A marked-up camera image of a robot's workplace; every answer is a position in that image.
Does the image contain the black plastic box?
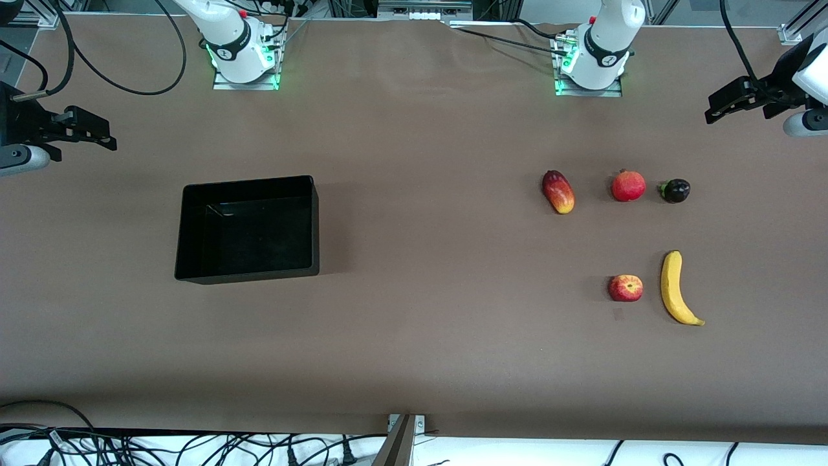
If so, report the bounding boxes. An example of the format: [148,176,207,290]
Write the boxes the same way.
[174,175,320,285]

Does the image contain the yellow banana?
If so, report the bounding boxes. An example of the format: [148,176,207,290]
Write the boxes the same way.
[660,250,706,327]

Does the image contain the red yellow apple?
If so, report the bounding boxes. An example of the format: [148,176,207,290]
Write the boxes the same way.
[607,274,644,303]

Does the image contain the dark purple mangosteen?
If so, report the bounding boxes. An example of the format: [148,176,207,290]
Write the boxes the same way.
[658,178,692,205]

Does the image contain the red pomegranate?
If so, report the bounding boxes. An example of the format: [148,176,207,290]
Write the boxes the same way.
[611,169,647,203]

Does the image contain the red yellow mango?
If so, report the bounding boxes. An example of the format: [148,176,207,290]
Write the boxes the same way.
[541,170,576,215]

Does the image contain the grey power strip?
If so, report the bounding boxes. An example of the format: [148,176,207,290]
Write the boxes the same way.
[377,0,475,22]

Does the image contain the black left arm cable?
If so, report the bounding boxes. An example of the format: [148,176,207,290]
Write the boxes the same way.
[719,0,780,98]

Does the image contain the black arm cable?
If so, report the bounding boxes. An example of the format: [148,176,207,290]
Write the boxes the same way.
[12,0,188,102]
[719,0,780,98]

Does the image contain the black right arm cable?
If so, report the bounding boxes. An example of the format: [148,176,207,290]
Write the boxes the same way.
[12,0,188,102]

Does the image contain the aluminium frame profile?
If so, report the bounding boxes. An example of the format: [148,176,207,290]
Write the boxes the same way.
[778,0,828,45]
[26,0,65,28]

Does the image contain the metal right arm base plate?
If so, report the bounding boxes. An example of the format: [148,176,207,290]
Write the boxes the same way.
[213,26,287,91]

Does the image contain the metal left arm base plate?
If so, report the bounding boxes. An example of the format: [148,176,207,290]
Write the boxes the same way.
[550,32,624,98]

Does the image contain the black cable on table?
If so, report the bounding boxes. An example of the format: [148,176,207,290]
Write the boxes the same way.
[450,18,571,56]

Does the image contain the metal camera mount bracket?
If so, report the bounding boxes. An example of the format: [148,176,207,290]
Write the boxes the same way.
[371,414,427,466]

